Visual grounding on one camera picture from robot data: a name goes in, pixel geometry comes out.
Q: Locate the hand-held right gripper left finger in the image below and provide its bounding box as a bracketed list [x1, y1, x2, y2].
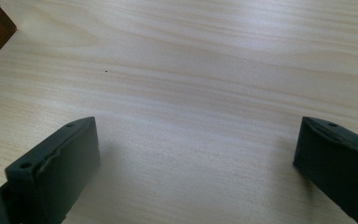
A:
[0, 116, 102, 224]

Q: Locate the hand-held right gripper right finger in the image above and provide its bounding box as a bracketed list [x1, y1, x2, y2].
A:
[293, 116, 358, 224]

